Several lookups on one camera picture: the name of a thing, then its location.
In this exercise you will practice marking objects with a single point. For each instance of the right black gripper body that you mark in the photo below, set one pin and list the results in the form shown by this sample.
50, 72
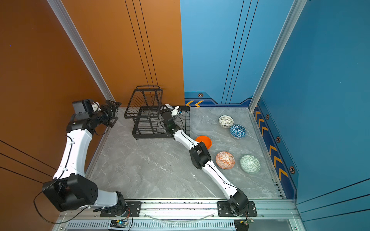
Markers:
164, 113

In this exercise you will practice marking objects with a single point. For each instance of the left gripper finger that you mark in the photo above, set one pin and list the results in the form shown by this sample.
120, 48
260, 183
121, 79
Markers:
113, 104
112, 121

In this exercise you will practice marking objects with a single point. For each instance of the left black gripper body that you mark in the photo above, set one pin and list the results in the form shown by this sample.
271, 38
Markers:
102, 117

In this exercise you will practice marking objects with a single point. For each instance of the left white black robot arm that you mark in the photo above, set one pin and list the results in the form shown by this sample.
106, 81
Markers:
70, 189

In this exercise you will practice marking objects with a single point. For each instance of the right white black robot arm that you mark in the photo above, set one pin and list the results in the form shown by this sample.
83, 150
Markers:
201, 159

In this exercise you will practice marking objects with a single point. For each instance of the orange plastic bowl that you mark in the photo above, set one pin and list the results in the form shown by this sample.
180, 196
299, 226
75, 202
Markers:
206, 140

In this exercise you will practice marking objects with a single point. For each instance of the white lattice pattern bowl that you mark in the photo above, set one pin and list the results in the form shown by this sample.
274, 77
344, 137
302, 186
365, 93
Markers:
226, 121

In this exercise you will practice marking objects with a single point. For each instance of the red geometric pattern bowl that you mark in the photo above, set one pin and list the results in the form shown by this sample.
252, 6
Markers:
225, 160

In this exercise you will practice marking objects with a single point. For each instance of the blue dotted pattern bowl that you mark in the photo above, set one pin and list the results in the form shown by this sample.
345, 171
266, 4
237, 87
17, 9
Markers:
238, 131

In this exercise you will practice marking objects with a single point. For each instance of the green geometric pattern bowl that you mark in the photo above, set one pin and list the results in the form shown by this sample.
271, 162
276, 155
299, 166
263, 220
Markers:
250, 164

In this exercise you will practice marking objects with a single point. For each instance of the left green circuit board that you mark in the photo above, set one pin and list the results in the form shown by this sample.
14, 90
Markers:
118, 224

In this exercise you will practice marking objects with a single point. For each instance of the green circuit board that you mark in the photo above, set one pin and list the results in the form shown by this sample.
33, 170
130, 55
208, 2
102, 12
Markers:
118, 224
243, 224

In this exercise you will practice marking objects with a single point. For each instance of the right green circuit board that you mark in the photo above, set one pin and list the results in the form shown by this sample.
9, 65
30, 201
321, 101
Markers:
243, 224

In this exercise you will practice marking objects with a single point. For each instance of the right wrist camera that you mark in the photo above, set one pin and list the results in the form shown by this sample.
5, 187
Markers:
175, 110

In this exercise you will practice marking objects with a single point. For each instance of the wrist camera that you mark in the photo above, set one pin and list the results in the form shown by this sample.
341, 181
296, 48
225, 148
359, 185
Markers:
86, 106
175, 110

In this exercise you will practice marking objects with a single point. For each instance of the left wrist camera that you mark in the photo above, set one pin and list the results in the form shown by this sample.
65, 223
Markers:
86, 106

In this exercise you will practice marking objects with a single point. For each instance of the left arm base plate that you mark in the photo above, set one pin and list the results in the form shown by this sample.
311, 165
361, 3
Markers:
130, 209

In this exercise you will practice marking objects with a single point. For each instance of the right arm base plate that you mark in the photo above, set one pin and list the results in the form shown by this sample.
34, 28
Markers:
225, 209

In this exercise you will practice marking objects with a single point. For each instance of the aluminium front rail frame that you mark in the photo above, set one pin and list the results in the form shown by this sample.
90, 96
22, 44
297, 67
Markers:
187, 215

